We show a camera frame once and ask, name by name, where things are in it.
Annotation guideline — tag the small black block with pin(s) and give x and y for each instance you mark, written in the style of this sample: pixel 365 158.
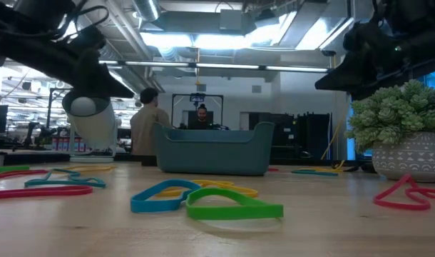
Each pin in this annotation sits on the small black block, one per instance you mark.
pixel 369 167

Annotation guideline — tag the long ceiling light bar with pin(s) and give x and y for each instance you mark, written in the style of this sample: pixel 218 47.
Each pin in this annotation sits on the long ceiling light bar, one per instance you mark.
pixel 224 66

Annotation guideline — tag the red rubber band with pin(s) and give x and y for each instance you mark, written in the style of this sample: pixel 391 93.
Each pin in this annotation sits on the red rubber band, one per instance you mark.
pixel 273 169
pixel 43 192
pixel 10 174
pixel 399 206

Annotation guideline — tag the grey rectangular duct box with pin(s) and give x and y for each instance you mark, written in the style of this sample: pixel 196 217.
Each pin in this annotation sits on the grey rectangular duct box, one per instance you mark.
pixel 237 21

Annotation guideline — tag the silver round air duct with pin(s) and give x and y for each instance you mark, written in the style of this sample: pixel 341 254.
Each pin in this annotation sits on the silver round air duct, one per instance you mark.
pixel 146 9

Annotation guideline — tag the person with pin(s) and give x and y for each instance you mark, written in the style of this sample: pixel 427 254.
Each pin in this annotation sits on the person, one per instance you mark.
pixel 202 123
pixel 146 128

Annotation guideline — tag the black storage cabinet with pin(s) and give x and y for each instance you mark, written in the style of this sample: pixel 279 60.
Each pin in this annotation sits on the black storage cabinet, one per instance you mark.
pixel 313 135
pixel 285 132

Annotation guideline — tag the row of colourful boxes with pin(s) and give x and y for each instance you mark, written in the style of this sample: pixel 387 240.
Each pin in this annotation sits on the row of colourful boxes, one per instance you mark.
pixel 67 144

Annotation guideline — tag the teal plastic bin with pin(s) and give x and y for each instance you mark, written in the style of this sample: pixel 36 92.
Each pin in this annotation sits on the teal plastic bin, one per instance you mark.
pixel 210 157

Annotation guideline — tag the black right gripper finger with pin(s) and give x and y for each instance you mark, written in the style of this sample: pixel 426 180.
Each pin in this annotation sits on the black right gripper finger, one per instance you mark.
pixel 349 73
pixel 353 88

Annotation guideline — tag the green rubber band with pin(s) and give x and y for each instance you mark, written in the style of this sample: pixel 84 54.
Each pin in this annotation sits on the green rubber band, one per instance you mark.
pixel 235 212
pixel 7 169

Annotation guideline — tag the yellow rubber band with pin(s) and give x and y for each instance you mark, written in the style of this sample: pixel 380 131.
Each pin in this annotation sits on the yellow rubber band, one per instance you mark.
pixel 324 170
pixel 96 167
pixel 247 192

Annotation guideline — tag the black background robot arm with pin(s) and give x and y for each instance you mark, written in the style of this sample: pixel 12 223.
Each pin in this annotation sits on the black background robot arm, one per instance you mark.
pixel 32 130

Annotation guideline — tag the teal rubber band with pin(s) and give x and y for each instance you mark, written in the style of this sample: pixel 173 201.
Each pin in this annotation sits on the teal rubber band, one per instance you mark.
pixel 313 173
pixel 60 182

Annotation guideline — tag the blue rubber band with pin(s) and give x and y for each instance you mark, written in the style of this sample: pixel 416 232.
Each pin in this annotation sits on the blue rubber band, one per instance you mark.
pixel 153 206

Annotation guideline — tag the green artificial succulent plant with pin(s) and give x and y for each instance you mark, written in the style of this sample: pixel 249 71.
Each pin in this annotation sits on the green artificial succulent plant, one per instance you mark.
pixel 392 114

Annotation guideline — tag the white patterned plant pot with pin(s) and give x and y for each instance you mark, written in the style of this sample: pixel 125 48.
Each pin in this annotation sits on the white patterned plant pot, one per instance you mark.
pixel 413 160

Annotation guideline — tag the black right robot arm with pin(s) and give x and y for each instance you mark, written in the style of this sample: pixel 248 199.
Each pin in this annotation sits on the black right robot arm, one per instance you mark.
pixel 428 21

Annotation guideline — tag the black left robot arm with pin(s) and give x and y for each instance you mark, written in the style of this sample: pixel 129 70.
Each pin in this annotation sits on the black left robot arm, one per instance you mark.
pixel 14 43

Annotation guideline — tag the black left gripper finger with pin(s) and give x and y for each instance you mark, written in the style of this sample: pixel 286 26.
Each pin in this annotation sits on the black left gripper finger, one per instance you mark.
pixel 114 94
pixel 112 82

